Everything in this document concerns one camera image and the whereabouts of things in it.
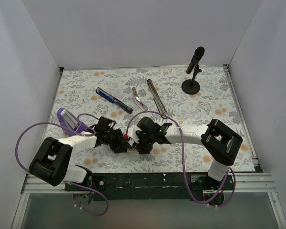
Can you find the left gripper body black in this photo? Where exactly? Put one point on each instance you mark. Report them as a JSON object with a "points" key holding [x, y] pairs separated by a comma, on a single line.
{"points": [[119, 142]]}

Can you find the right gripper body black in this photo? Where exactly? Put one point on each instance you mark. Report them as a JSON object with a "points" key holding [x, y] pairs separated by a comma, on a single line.
{"points": [[141, 142]]}

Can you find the white stapler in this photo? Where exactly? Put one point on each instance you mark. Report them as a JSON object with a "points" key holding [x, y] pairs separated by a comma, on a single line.
{"points": [[138, 101]]}

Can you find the purple stapler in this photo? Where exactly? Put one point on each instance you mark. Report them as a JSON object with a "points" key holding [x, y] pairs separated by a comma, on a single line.
{"points": [[70, 123]]}

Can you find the blue stapler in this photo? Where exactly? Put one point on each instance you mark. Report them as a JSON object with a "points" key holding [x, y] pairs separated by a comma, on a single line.
{"points": [[113, 100]]}

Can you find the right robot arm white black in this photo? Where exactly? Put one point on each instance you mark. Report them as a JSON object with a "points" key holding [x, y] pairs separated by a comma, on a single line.
{"points": [[221, 142]]}

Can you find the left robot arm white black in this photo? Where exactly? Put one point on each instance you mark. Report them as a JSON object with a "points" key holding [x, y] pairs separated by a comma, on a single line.
{"points": [[52, 161]]}

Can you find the floral table mat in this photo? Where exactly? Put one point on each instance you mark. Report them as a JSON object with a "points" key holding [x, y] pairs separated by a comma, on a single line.
{"points": [[215, 100]]}

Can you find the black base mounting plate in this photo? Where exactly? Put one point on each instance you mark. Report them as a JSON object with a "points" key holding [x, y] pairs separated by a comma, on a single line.
{"points": [[140, 186]]}

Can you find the black microphone on stand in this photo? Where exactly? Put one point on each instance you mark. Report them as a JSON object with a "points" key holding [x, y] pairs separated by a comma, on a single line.
{"points": [[191, 86]]}

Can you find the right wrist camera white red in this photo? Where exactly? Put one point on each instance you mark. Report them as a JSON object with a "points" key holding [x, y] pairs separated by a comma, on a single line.
{"points": [[131, 133]]}

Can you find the aluminium frame rail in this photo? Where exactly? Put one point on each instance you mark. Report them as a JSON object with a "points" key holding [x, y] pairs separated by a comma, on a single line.
{"points": [[245, 182]]}

